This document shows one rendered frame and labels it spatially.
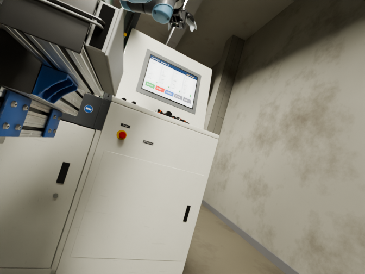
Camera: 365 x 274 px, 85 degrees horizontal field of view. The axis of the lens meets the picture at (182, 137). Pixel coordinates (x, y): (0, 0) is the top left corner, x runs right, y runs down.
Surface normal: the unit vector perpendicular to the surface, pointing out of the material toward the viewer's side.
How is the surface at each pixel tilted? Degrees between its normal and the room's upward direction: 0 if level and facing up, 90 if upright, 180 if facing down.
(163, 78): 76
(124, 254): 90
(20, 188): 90
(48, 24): 90
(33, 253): 90
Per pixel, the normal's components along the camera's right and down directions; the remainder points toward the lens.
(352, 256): -0.92, -0.29
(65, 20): 0.29, 0.00
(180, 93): 0.47, -0.19
